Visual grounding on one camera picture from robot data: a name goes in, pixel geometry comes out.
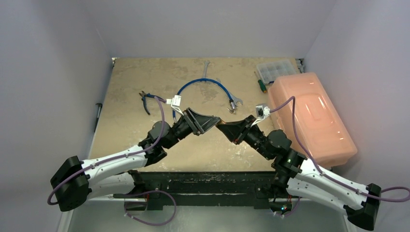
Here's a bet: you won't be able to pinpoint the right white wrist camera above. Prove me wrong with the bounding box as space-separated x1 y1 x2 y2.
252 103 271 126

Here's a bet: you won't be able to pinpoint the orange translucent plastic toolbox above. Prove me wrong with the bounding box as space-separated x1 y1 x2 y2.
267 72 357 168

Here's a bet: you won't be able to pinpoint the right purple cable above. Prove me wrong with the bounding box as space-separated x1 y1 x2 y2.
269 96 410 218

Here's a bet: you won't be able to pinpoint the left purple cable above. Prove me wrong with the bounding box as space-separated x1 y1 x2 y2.
47 96 178 227

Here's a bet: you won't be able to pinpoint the silver key bunch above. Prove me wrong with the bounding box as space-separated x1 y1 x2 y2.
227 108 236 114

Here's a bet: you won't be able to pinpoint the small silver wrench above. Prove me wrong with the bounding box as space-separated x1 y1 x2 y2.
202 60 210 78

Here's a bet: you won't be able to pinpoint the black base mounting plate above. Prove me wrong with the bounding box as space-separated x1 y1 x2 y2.
113 171 297 212

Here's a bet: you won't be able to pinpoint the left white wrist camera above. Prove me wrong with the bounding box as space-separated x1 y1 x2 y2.
166 95 183 116

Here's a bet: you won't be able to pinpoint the blue cable lock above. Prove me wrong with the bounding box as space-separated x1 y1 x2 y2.
166 79 237 120

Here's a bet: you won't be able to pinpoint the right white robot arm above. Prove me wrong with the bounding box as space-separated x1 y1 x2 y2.
217 115 381 231

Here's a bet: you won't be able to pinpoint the clear compartment organizer box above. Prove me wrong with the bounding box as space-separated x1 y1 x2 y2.
256 59 298 85

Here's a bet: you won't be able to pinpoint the purple cable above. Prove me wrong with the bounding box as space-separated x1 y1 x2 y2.
47 96 178 227
269 96 410 218

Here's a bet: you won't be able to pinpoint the large silver wrench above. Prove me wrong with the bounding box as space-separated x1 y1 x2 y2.
228 91 243 107

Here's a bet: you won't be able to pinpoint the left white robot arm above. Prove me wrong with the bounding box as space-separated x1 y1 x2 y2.
47 108 221 212

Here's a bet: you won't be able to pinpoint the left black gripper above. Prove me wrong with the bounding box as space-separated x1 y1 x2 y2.
164 108 220 150

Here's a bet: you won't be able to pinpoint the green handled screwdriver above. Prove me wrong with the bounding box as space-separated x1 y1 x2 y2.
254 71 267 93

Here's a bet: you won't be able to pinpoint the blue handled pliers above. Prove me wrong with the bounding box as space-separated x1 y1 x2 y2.
139 91 166 115

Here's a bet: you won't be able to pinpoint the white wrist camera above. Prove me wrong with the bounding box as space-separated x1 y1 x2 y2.
252 103 271 126
166 95 183 116

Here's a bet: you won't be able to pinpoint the black clamp handle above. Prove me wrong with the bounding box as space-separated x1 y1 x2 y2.
94 102 103 132

